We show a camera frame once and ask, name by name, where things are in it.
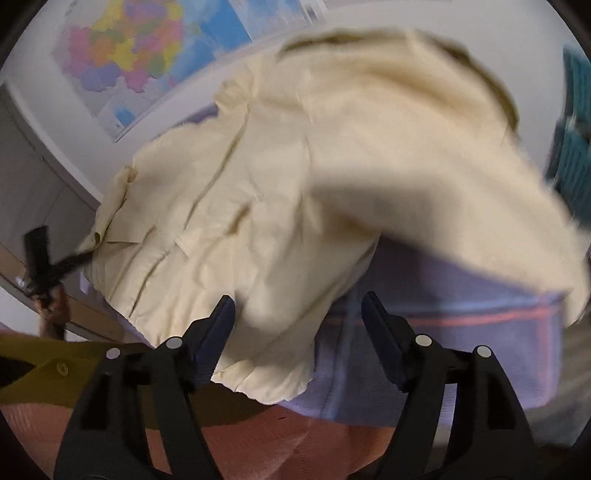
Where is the person's left hand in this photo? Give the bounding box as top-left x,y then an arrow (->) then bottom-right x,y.
36,285 -> 71,341

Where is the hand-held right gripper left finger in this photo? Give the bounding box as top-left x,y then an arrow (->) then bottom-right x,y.
53,295 -> 236,480

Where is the teal plastic rack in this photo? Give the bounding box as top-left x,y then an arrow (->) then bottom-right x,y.
545,44 -> 591,213

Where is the cream shirt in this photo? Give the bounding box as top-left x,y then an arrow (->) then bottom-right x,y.
78,28 -> 591,407

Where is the person's mustard yellow top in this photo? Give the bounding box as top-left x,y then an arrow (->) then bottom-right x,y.
0,335 -> 282,432

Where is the grey wooden cabinet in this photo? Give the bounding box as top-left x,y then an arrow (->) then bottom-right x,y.
0,85 -> 103,298

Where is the purple plaid blanket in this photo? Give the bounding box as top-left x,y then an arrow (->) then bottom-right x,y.
81,106 -> 575,428

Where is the colourful wall map poster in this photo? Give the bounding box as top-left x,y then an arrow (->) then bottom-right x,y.
48,0 -> 324,144

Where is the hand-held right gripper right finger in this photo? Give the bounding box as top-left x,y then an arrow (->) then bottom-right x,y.
361,292 -> 541,480

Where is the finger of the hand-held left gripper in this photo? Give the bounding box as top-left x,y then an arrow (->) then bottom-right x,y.
53,251 -> 93,278

